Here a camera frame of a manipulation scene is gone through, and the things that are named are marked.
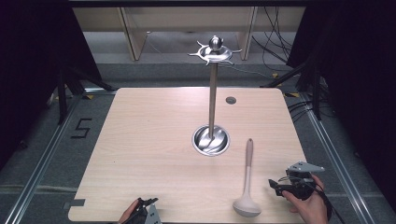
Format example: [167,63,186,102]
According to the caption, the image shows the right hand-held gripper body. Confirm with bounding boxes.
[285,160,326,201]

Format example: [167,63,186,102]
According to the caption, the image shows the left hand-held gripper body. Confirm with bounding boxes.
[126,202,163,224]

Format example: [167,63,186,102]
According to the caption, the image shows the beige ladle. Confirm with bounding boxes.
[232,138,262,218]

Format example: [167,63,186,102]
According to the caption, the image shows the metal utensil rack stand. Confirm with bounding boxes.
[188,35,243,158]

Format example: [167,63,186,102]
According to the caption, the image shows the person's left hand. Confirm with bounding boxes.
[117,199,140,224]

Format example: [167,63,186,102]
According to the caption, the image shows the person's right hand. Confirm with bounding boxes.
[281,174,330,224]

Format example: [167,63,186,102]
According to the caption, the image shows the black metal stand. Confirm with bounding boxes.
[261,52,323,121]
[55,66,117,126]

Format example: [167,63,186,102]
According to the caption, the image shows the black curtain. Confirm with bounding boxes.
[286,0,396,216]
[0,0,104,171]

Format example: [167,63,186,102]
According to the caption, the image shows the light wooden shelf unit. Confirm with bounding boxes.
[72,7,306,63]

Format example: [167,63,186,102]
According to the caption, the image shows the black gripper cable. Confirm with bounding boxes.
[278,175,347,224]

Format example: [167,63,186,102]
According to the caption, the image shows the aluminium floor rail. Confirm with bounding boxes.
[2,88,118,224]
[281,91,396,224]

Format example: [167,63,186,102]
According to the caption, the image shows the black floor cables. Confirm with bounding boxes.
[287,98,316,123]

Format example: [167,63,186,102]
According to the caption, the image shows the black hanging cables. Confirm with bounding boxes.
[251,7,297,64]

